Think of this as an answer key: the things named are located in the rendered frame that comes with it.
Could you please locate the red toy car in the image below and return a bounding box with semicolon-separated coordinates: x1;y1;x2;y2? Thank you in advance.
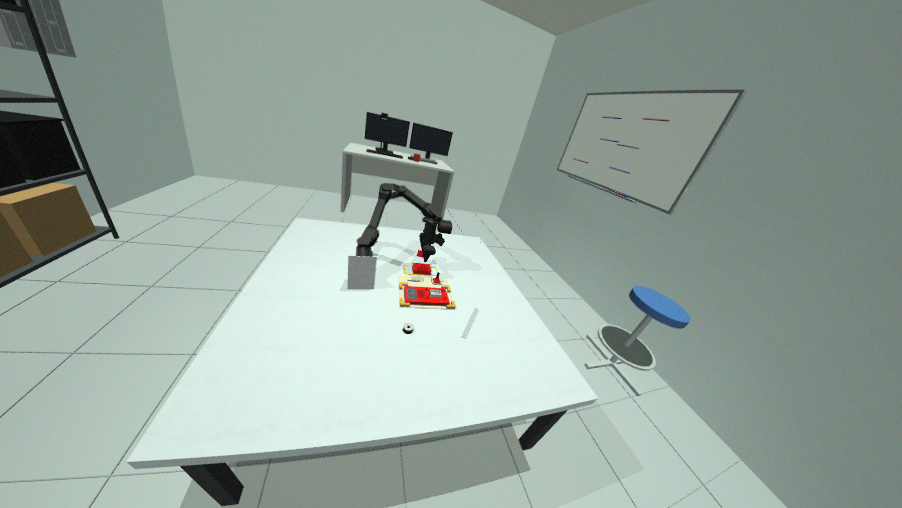
404;286;450;306

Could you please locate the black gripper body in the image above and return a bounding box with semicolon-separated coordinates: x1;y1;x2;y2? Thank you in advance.
419;230;436;255

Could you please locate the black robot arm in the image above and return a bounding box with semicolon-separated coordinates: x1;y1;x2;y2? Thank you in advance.
355;183;452;257

